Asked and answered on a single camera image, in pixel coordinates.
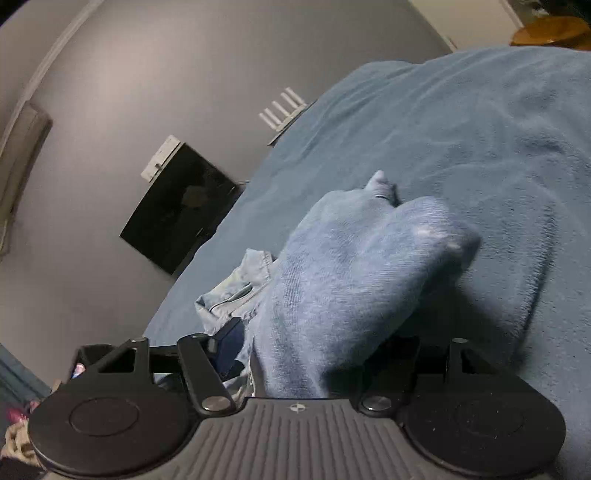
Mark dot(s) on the blue fleece bed blanket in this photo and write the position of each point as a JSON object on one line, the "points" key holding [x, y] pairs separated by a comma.
{"points": [[503, 136]]}

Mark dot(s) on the white wifi router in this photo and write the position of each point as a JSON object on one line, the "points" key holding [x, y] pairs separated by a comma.
{"points": [[283, 113]]}

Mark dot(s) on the wooden round table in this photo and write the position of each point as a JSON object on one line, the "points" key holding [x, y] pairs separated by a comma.
{"points": [[554, 31]]}

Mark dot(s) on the light blue denim jeans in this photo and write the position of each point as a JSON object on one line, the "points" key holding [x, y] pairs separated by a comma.
{"points": [[356, 267]]}

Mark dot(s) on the pink item on sill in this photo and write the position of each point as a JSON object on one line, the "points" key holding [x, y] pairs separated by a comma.
{"points": [[20, 413]]}

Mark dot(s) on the patterned cloth on sill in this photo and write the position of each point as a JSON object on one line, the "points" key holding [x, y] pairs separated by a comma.
{"points": [[18, 446]]}

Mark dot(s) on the black television screen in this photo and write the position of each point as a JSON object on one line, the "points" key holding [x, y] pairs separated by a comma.
{"points": [[180, 210]]}

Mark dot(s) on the white box above television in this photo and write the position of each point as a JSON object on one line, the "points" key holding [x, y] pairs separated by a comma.
{"points": [[160, 158]]}

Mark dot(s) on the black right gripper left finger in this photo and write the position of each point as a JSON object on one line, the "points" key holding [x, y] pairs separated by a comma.
{"points": [[202, 363]]}

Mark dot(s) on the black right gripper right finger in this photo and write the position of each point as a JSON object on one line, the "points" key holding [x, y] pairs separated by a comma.
{"points": [[403, 368]]}

